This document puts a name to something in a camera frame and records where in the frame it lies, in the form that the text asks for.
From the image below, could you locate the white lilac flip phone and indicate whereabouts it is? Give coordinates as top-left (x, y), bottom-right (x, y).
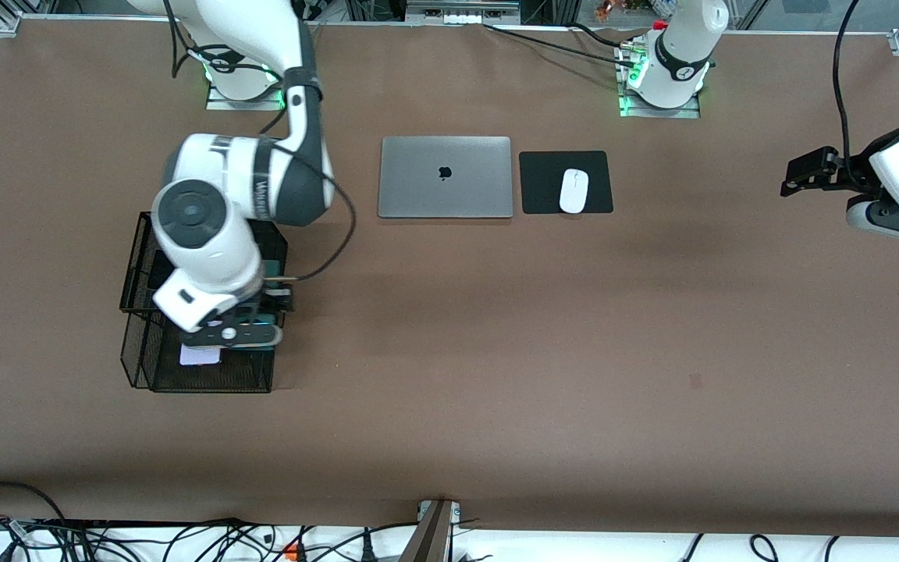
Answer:
top-left (179, 343), bottom-right (223, 368)

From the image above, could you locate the black looped floor cable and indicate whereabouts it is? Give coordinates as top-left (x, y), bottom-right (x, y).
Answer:
top-left (0, 480), bottom-right (69, 525)

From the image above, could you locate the black cable on table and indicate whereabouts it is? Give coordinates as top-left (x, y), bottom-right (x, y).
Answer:
top-left (483, 23), bottom-right (630, 65)

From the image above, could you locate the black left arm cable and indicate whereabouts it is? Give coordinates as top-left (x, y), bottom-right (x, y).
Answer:
top-left (832, 0), bottom-right (864, 184)

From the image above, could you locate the aluminium camera post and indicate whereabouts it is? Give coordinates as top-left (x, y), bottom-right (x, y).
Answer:
top-left (399, 500), bottom-right (462, 562)

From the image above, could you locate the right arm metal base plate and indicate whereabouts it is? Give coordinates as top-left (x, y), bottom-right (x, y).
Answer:
top-left (206, 74), bottom-right (288, 112)

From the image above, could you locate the black wire mesh basket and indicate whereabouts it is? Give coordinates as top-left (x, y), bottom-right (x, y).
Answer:
top-left (119, 210), bottom-right (290, 393)

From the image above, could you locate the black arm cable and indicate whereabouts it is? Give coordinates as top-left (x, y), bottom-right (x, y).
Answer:
top-left (832, 0), bottom-right (864, 184)
top-left (162, 0), bottom-right (358, 282)

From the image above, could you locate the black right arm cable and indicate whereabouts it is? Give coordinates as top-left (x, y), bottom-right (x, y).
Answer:
top-left (162, 0), bottom-right (358, 282)

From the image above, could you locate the silver closed laptop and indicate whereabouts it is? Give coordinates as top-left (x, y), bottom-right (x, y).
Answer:
top-left (377, 136), bottom-right (513, 219)

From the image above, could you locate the black power strip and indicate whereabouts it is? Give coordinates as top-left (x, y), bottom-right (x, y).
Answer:
top-left (36, 515), bottom-right (263, 533)

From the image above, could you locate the white computer mouse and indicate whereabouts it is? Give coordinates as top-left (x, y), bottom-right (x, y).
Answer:
top-left (559, 169), bottom-right (590, 215)

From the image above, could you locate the white power strip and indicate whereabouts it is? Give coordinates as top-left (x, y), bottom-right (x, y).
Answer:
top-left (405, 0), bottom-right (522, 26)

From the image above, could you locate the black mouse pad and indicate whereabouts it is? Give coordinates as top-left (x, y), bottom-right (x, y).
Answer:
top-left (518, 151), bottom-right (614, 215)

